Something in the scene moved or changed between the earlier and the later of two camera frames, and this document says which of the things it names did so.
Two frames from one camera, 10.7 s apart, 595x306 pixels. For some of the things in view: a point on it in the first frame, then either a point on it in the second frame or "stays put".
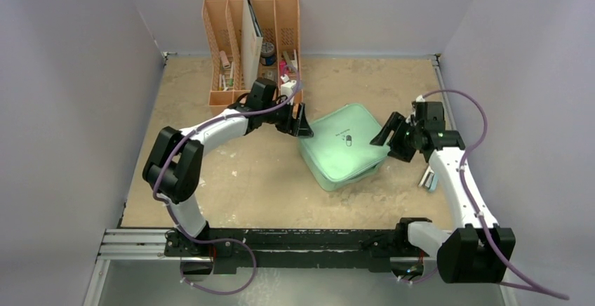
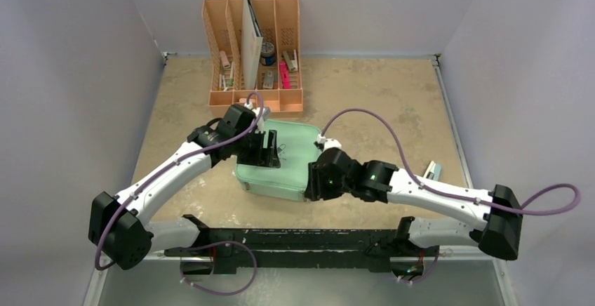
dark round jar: [267, 54] stays put
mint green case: [339, 154] → [297, 145]
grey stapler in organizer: [288, 60] stays put
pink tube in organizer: [224, 60] stays put
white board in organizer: [252, 47] stays put
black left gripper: [297, 127] → [256, 159]
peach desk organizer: [278, 18] stays put
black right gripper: [406, 135] → [314, 179]
